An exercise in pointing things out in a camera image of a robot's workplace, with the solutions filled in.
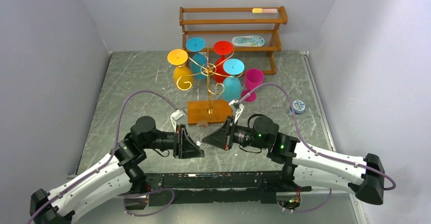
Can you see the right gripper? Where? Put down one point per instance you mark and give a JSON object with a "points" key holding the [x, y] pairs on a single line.
{"points": [[229, 133]]}

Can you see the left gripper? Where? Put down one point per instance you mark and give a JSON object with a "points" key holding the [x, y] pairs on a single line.
{"points": [[187, 148]]}

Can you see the clear wine glass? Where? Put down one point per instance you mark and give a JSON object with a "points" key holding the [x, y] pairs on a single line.
{"points": [[199, 131]]}

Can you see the blue wine glass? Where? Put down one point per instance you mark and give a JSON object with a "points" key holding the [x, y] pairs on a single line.
{"points": [[196, 45], [232, 85]]}

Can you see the gold wire glass rack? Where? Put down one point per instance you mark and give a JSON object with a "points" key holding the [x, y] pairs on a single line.
{"points": [[211, 111]]}

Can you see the magenta wine glass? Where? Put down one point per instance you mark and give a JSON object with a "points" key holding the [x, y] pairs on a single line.
{"points": [[253, 78]]}

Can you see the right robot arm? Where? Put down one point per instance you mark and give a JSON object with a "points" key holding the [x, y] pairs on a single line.
{"points": [[305, 165]]}

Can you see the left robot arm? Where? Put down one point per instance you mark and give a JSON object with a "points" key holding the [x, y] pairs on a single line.
{"points": [[117, 169]]}

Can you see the yellow wine glass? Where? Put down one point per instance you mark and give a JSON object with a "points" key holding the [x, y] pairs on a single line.
{"points": [[182, 75]]}

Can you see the blue wine glass back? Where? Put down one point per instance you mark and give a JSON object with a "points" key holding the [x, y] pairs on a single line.
{"points": [[196, 45]]}

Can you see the red wine glass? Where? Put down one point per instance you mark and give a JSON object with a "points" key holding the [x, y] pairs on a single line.
{"points": [[224, 49]]}

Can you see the wooden shelf rack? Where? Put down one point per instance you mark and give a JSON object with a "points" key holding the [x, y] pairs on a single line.
{"points": [[215, 24]]}

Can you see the blue packaged item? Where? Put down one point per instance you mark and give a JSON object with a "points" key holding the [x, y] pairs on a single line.
{"points": [[248, 41]]}

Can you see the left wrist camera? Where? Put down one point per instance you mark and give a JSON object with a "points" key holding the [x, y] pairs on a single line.
{"points": [[178, 117]]}

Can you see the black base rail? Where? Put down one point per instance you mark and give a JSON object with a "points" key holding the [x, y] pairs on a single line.
{"points": [[194, 188]]}

